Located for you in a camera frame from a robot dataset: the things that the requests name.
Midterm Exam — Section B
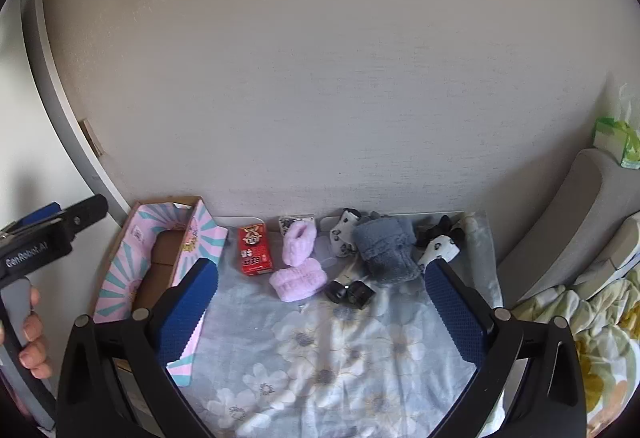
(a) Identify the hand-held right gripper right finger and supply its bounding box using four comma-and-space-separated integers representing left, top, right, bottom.
422, 259, 588, 438

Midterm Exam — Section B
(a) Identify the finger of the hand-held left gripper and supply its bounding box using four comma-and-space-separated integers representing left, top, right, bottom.
0, 201, 63, 235
57, 194, 109, 240

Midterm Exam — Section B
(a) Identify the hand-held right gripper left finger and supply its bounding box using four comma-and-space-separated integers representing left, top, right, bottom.
56, 258, 236, 438

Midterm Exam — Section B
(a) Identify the black and white patterned sock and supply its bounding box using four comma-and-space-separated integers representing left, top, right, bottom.
415, 228, 466, 274
329, 208, 362, 259

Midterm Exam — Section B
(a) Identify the pink striped cardboard box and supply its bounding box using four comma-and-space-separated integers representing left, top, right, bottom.
92, 196, 230, 387

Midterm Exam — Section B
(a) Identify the red snack box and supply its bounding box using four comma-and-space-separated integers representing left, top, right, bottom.
236, 221, 274, 276

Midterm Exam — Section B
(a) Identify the grey-blue fuzzy sock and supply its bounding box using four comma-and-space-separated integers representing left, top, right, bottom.
353, 217, 421, 289

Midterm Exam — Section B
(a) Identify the pink fuzzy sock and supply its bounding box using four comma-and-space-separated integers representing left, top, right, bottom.
282, 222, 317, 267
270, 258, 327, 303

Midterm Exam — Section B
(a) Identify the person's left hand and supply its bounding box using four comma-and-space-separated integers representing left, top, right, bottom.
19, 287, 53, 380

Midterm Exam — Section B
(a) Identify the small wooden block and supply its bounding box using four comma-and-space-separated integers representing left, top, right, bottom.
80, 118, 104, 157

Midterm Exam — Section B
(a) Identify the black scrunchie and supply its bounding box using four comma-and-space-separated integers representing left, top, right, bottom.
417, 215, 466, 244

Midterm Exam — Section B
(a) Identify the white tube with black cap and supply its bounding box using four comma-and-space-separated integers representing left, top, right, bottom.
326, 260, 363, 304

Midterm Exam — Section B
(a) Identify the small floral box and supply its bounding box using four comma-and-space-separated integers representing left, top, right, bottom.
278, 214, 317, 234

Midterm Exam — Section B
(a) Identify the floral table cloth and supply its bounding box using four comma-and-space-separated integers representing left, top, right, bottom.
175, 210, 506, 438

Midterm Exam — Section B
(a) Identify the large grey cushion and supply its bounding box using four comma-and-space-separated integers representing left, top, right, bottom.
497, 148, 640, 309

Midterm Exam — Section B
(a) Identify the yellow-green floral blanket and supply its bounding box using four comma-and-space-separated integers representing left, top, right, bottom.
510, 265, 640, 434

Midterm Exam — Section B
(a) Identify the small grey cushion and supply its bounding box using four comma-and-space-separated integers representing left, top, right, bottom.
575, 210, 640, 291

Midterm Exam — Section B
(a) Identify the green tissue box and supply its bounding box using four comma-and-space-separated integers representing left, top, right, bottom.
592, 83, 640, 170

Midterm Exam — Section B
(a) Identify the white wall trim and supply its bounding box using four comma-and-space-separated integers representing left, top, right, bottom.
20, 0, 133, 229

